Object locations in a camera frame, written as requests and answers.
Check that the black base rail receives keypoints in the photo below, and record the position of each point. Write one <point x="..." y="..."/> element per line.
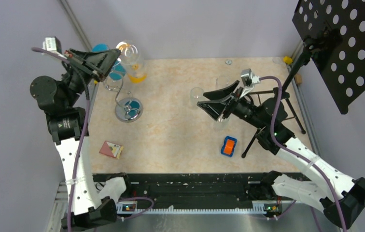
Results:
<point x="196" y="191"/>

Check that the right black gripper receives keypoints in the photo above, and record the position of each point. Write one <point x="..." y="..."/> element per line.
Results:
<point x="216" y="108"/>

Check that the chrome wine glass rack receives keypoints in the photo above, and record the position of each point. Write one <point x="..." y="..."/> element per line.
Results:
<point x="129" y="66"/>

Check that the yellow wine glass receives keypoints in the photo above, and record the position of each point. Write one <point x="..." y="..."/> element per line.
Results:
<point x="136" y="72"/>

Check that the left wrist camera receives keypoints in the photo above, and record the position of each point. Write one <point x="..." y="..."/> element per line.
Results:
<point x="52" y="44"/>

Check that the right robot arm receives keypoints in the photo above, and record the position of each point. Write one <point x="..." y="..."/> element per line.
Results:
<point x="340" y="197"/>

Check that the clear ribbed short glass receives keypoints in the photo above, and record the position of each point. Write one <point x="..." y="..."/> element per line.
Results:
<point x="196" y="95"/>

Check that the black perforated music stand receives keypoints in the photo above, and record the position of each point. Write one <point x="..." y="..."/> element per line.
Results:
<point x="333" y="34"/>

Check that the blue orange toy car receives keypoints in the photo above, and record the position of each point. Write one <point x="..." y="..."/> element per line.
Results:
<point x="228" y="147"/>

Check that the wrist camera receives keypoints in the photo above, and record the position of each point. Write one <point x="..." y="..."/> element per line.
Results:
<point x="250" y="80"/>
<point x="52" y="44"/>

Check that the pink card box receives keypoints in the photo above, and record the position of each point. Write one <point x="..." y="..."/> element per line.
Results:
<point x="111" y="150"/>

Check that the metal washer on table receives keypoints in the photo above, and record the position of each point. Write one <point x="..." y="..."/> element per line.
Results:
<point x="228" y="61"/>

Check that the yellow corner clip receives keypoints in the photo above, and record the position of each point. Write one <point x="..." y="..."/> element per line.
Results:
<point x="287" y="60"/>

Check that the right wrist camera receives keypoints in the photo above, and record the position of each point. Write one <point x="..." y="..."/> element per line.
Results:
<point x="250" y="80"/>

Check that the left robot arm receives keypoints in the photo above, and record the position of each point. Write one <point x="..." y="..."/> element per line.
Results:
<point x="66" y="104"/>

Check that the clear flute wine glass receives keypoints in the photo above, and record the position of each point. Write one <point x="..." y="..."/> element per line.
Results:
<point x="222" y="84"/>

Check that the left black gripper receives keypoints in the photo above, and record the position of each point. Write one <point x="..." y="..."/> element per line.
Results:
<point x="99" y="63"/>

